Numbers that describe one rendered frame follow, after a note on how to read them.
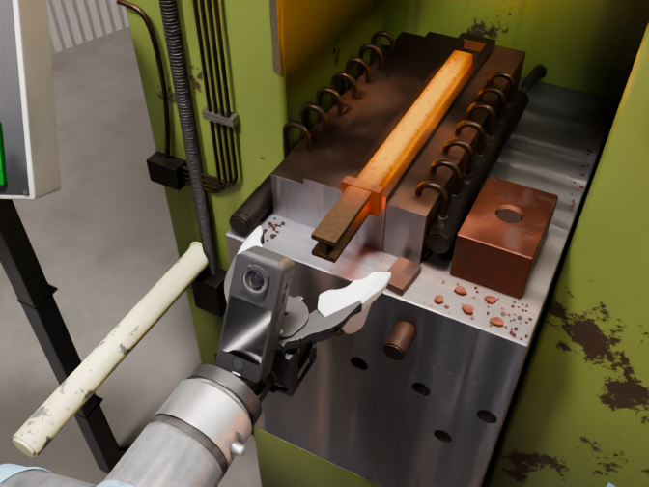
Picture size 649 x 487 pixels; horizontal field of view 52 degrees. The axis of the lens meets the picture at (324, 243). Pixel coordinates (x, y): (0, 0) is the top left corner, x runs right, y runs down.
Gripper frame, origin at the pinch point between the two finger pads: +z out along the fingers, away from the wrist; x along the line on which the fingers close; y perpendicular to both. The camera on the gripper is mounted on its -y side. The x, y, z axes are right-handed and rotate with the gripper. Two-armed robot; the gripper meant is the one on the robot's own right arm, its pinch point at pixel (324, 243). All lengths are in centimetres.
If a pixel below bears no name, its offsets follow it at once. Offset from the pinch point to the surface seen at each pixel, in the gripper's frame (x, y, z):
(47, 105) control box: -40.9, -2.5, 4.0
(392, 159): 1.0, -0.7, 15.6
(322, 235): -0.2, -1.1, -0.1
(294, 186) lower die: -9.1, 2.8, 9.8
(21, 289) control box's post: -57, 36, 0
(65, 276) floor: -111, 100, 44
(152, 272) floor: -89, 100, 57
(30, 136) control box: -38.3, -2.2, -1.7
